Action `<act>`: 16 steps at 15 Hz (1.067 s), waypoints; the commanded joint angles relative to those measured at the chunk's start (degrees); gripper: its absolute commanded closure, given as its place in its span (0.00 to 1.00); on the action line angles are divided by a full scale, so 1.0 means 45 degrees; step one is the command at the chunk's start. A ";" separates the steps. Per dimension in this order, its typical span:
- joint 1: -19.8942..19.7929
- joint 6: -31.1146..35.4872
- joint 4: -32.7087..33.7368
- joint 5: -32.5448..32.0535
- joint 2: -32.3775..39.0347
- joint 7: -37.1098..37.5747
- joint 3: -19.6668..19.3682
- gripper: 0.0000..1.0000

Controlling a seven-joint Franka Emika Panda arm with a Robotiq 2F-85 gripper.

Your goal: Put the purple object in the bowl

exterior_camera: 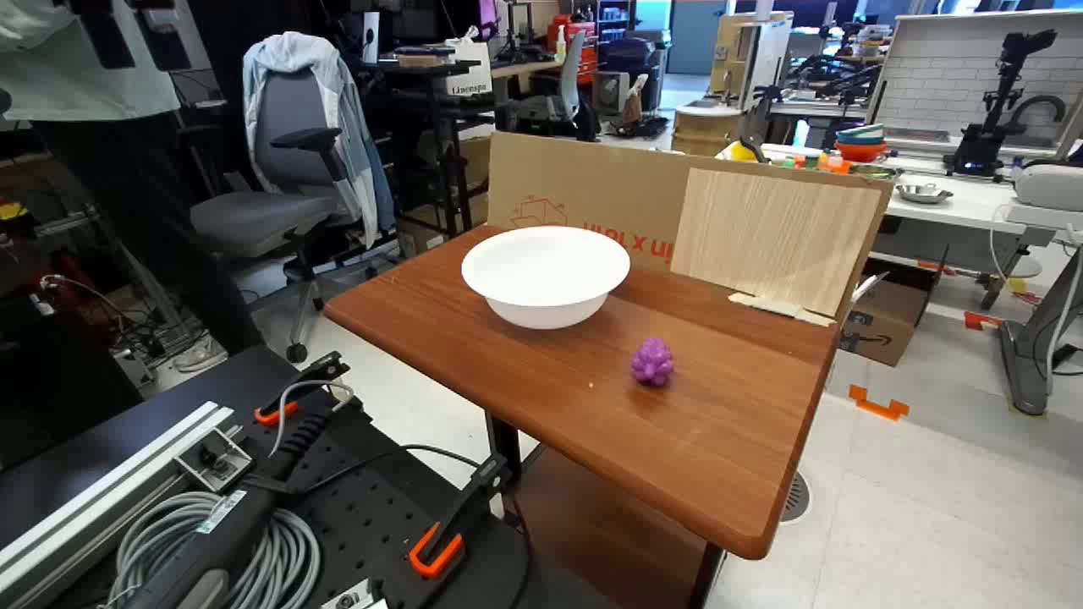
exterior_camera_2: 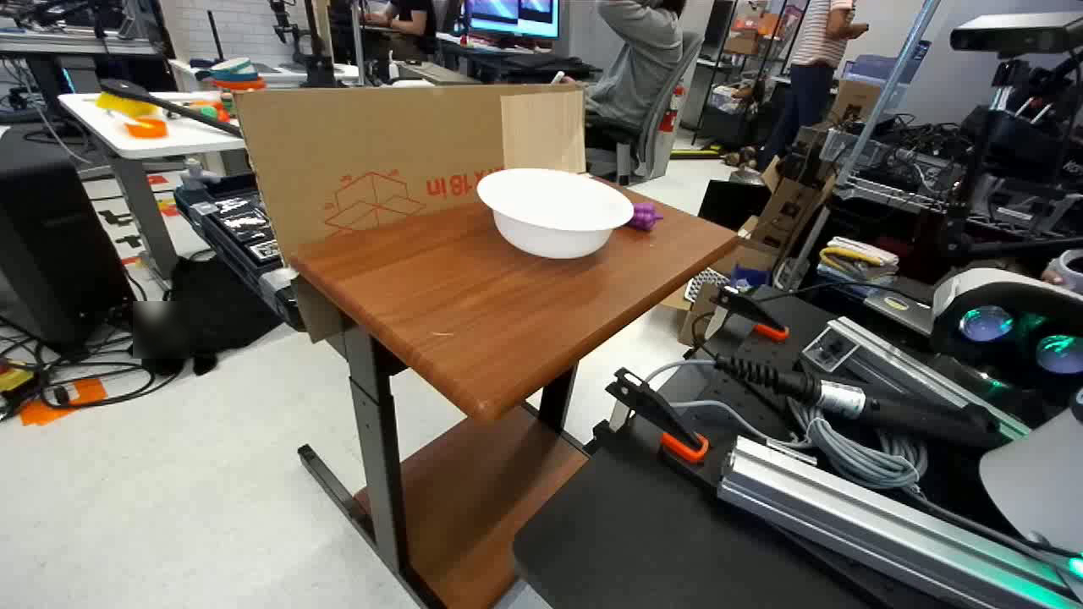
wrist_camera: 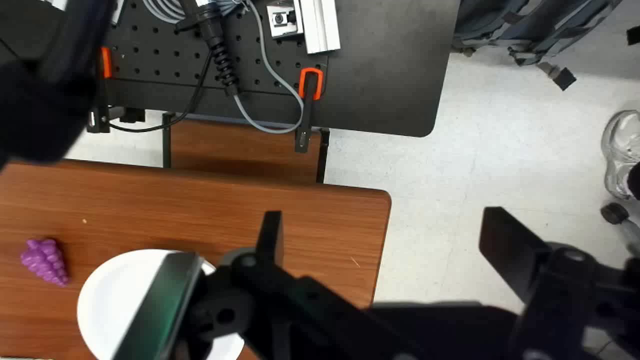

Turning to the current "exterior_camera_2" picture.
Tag small purple object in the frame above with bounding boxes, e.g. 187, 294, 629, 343
629, 202, 662, 235

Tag white robot base green lights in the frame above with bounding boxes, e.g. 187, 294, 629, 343
932, 268, 1083, 396

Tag white plastic bowl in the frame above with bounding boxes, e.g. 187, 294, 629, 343
476, 170, 633, 261

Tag wooden side table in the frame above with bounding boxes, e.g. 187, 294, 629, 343
293, 207, 735, 609

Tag black clamp orange tip front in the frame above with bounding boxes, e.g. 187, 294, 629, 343
604, 368, 709, 466

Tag black clamp orange tip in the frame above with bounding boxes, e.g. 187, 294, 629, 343
717, 291, 787, 343
604, 368, 709, 466

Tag black clamp orange tip rear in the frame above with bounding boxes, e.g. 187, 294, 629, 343
717, 291, 787, 343

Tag brown cardboard box panel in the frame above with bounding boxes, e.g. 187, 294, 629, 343
237, 86, 584, 261

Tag open cardboard box tools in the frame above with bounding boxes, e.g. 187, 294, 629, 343
753, 161, 832, 252

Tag seated person grey shirt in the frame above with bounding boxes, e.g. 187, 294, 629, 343
584, 0, 688, 127

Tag computer monitor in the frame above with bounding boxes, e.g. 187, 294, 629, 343
467, 0, 560, 44

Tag black backpack on floor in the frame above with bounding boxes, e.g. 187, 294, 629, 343
133, 256, 281, 375

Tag standing person pink shirt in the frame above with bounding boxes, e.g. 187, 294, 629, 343
761, 0, 867, 163

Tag white work table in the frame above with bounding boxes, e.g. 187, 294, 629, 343
62, 93, 250, 277

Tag black cabinet left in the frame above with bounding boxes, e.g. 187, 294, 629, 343
0, 130, 142, 359

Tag grey coiled cable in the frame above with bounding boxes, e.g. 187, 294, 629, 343
787, 401, 933, 493

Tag silver aluminium extrusion rail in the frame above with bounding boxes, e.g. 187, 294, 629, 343
717, 436, 1079, 609

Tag black camera on stand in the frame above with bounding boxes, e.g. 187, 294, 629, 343
950, 11, 1083, 54

